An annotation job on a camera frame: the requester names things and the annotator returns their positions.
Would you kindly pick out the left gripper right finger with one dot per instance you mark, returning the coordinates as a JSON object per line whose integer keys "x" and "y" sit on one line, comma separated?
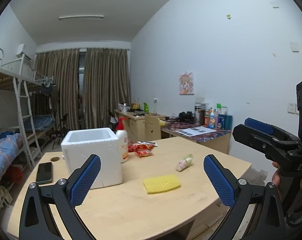
{"x": 237, "y": 194}

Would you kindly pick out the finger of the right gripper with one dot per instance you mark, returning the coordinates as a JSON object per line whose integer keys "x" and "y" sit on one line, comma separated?
{"x": 256, "y": 129}
{"x": 256, "y": 139}

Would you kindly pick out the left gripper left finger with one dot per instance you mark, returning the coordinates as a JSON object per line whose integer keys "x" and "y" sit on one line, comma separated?
{"x": 37, "y": 220}

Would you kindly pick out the cotton pads green packet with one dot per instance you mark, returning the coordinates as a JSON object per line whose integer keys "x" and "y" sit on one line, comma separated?
{"x": 184, "y": 163}

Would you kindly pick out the yellow foam net sleeve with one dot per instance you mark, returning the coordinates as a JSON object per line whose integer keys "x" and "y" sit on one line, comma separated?
{"x": 161, "y": 184}

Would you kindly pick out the teal box on desk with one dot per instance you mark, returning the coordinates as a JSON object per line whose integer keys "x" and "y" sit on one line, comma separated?
{"x": 228, "y": 122}

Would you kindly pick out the black smartphone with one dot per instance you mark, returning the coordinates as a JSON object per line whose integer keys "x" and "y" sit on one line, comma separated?
{"x": 44, "y": 173}

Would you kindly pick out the desk with patterned cloth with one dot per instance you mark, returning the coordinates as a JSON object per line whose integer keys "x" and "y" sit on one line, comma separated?
{"x": 218, "y": 140}

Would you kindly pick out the blue plaid quilt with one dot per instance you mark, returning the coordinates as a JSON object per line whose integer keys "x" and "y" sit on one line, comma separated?
{"x": 9, "y": 150}

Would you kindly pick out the white printed paper sheet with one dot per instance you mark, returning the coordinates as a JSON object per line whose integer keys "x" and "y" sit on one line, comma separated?
{"x": 195, "y": 131}

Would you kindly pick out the black headphones bag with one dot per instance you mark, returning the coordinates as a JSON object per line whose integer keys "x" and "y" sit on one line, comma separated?
{"x": 186, "y": 117}

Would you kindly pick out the black folding chair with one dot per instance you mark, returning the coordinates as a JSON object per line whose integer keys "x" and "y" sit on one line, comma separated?
{"x": 60, "y": 132}

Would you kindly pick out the smiley wooden chair back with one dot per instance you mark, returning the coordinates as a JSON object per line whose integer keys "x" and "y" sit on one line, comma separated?
{"x": 152, "y": 128}

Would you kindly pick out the white red pump lotion bottle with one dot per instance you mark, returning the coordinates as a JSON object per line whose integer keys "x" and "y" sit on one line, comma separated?
{"x": 122, "y": 140}

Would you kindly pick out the red snack packet pile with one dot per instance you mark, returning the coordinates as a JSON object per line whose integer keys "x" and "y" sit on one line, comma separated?
{"x": 142, "y": 148}

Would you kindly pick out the green bottle on desk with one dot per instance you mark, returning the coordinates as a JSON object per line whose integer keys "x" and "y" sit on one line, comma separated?
{"x": 145, "y": 107}

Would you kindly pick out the far wooden desk drawers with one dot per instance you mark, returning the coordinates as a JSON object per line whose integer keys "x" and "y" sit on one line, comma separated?
{"x": 134, "y": 125}

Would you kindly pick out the left brown curtain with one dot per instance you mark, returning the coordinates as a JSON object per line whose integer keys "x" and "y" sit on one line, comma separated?
{"x": 62, "y": 67}

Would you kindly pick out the brown curtain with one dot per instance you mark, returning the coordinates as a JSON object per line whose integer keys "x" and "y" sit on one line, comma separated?
{"x": 106, "y": 84}
{"x": 62, "y": 67}

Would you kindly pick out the right brown curtain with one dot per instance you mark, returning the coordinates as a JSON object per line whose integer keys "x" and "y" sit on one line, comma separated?
{"x": 106, "y": 84}

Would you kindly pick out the white air conditioner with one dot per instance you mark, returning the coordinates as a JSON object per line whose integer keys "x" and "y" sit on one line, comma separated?
{"x": 21, "y": 51}

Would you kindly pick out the ceiling tube light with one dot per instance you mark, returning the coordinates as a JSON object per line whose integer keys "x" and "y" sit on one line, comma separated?
{"x": 82, "y": 17}

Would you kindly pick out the pink anime wall poster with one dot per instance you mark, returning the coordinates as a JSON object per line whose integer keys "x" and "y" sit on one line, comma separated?
{"x": 186, "y": 84}

